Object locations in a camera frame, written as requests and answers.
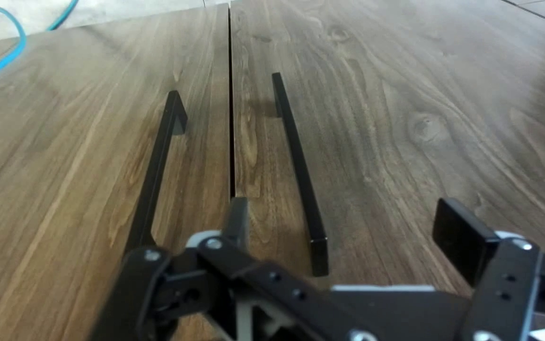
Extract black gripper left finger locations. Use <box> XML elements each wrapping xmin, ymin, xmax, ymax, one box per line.
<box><xmin>90</xmin><ymin>195</ymin><xmax>336</xmax><ymax>341</ymax></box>

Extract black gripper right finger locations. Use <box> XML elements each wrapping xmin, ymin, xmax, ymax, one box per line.
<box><xmin>432</xmin><ymin>197</ymin><xmax>545</xmax><ymax>341</ymax></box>

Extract black bar door handle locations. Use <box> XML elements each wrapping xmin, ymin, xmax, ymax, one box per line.
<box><xmin>271</xmin><ymin>70</ymin><xmax>332</xmax><ymax>278</ymax></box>
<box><xmin>124</xmin><ymin>89</ymin><xmax>190</xmax><ymax>255</ymax></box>

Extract teal power cable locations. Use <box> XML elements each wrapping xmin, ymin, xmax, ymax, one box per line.
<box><xmin>0</xmin><ymin>0</ymin><xmax>80</xmax><ymax>100</ymax></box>

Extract wide wood cabinet door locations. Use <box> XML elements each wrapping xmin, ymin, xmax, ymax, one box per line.
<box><xmin>230</xmin><ymin>0</ymin><xmax>545</xmax><ymax>341</ymax></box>

